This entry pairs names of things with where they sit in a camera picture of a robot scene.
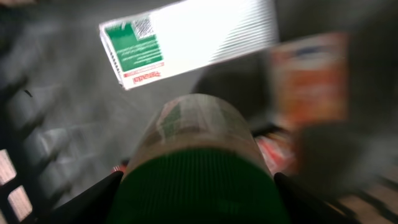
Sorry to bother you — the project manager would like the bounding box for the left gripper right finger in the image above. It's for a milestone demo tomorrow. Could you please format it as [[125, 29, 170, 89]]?
[[274, 172, 359, 224]]

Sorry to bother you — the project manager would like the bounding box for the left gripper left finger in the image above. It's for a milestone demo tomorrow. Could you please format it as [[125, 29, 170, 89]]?
[[21, 170, 124, 223]]

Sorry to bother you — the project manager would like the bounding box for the red orange snack bar wrapper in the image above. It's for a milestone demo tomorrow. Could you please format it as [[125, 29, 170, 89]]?
[[111, 128, 295, 175]]

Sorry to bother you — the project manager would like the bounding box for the green lid jar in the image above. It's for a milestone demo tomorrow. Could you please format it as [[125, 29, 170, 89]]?
[[106, 94, 290, 223]]

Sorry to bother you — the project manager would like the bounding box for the orange small carton box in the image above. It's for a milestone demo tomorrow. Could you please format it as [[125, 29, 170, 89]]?
[[271, 32, 348, 130]]

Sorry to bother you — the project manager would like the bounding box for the white green medicine box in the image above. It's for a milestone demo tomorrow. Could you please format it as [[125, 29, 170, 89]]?
[[98, 0, 277, 90]]

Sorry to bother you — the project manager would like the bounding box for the grey plastic mesh basket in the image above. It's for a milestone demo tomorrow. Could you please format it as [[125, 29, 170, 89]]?
[[1, 1, 397, 223]]

